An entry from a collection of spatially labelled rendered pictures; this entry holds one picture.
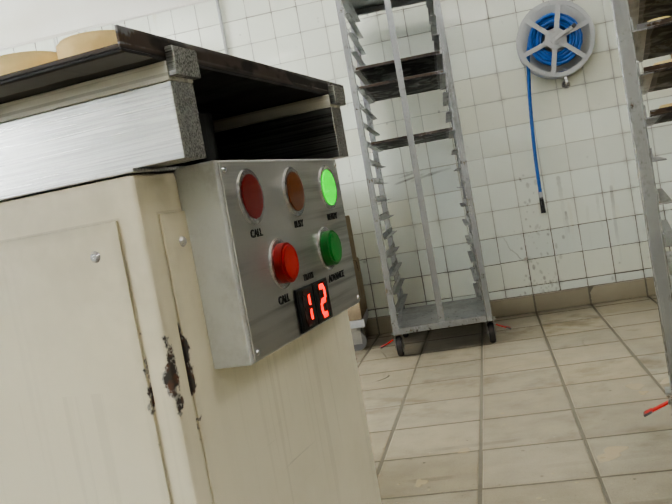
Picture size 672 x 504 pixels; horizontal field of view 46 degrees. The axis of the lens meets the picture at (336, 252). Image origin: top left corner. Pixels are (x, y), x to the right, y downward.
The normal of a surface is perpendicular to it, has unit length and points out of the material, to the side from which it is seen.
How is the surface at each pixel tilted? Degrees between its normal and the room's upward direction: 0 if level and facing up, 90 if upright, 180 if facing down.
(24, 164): 90
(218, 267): 90
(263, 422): 90
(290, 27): 90
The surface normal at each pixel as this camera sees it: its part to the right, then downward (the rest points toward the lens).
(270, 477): 0.93, -0.15
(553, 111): -0.18, 0.09
